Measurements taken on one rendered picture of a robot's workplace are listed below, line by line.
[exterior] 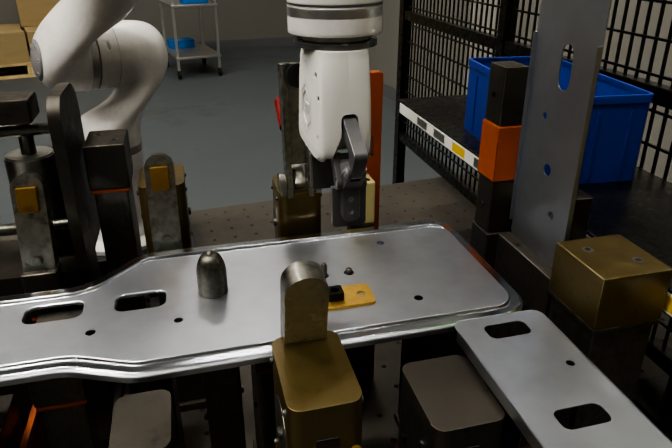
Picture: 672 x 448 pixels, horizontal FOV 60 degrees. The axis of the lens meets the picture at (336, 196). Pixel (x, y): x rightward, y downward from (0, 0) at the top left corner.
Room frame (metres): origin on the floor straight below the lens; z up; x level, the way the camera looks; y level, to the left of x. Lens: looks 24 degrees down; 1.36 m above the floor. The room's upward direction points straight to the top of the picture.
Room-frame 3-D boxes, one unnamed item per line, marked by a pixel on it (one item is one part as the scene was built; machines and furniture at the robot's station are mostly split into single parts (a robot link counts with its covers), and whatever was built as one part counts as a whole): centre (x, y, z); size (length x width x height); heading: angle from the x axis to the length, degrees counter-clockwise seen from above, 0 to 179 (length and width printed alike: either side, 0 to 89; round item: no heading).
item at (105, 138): (0.73, 0.30, 0.91); 0.07 x 0.05 x 0.42; 14
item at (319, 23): (0.54, 0.00, 1.29); 0.09 x 0.08 x 0.03; 14
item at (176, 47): (6.70, 1.63, 0.44); 0.94 x 0.55 x 0.88; 20
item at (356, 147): (0.49, -0.01, 1.20); 0.08 x 0.01 x 0.06; 14
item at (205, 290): (0.55, 0.14, 1.02); 0.03 x 0.03 x 0.07
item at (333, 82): (0.54, 0.00, 1.23); 0.10 x 0.07 x 0.11; 14
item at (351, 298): (0.54, 0.00, 1.01); 0.08 x 0.04 x 0.01; 105
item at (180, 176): (0.74, 0.24, 0.88); 0.11 x 0.07 x 0.37; 14
